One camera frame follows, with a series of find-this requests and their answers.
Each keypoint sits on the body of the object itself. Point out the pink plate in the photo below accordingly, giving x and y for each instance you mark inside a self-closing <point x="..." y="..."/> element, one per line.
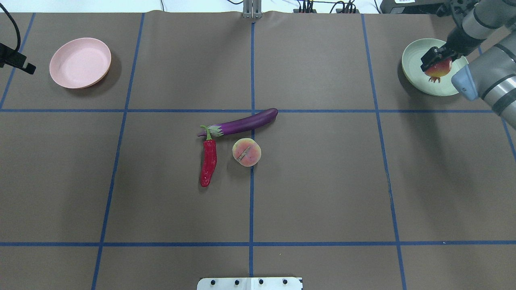
<point x="80" y="63"/>

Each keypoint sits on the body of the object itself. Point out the green plate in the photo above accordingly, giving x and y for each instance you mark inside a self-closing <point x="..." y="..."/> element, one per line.
<point x="411" y="62"/>

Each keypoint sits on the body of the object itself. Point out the red chili pepper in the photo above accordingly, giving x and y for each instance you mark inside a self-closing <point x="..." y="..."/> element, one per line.
<point x="210" y="159"/>

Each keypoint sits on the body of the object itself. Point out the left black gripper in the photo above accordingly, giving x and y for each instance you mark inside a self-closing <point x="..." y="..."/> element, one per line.
<point x="15" y="59"/>

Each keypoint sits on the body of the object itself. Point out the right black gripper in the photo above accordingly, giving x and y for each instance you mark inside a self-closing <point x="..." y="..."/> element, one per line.
<point x="458" y="40"/>

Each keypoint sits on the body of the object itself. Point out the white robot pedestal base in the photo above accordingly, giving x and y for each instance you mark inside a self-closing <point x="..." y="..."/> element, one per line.
<point x="251" y="283"/>

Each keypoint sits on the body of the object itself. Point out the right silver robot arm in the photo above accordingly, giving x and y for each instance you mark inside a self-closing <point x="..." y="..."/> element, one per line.
<point x="491" y="77"/>

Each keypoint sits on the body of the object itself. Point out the purple eggplant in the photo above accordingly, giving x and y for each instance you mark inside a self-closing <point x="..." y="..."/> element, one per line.
<point x="241" y="125"/>

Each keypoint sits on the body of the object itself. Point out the aluminium frame post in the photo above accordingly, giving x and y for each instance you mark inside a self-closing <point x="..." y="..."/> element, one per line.
<point x="252" y="9"/>

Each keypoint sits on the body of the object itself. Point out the yellow pink peach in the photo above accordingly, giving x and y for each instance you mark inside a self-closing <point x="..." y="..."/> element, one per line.
<point x="246" y="152"/>

